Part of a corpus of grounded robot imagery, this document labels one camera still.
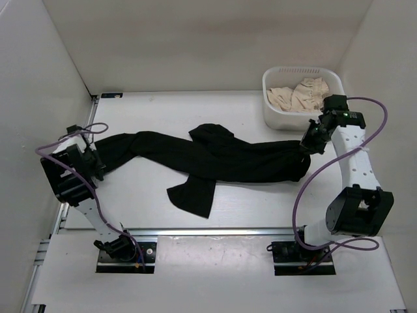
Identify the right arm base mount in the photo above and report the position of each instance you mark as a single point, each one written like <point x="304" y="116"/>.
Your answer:
<point x="291" y="259"/>

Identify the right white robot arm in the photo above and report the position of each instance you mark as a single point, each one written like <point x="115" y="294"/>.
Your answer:
<point x="362" y="206"/>

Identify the aluminium frame rail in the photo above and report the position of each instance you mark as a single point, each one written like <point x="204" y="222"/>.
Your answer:
<point x="214" y="265"/>

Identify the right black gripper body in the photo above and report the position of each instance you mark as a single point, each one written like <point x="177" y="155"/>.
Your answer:
<point x="315" y="139"/>

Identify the black trousers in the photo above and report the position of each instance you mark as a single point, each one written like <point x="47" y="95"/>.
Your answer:
<point x="212" y="154"/>

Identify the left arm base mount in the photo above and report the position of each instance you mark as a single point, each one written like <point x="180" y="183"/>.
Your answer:
<point x="123" y="257"/>

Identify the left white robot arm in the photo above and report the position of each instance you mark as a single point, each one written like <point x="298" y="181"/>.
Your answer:
<point x="72" y="166"/>

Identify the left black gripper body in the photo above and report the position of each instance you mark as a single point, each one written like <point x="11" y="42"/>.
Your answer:
<point x="92" y="161"/>

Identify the beige trousers in basket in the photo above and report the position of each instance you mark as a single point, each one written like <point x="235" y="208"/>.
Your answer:
<point x="307" y="97"/>

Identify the blue label sticker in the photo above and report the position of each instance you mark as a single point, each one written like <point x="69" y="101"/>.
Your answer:
<point x="111" y="95"/>

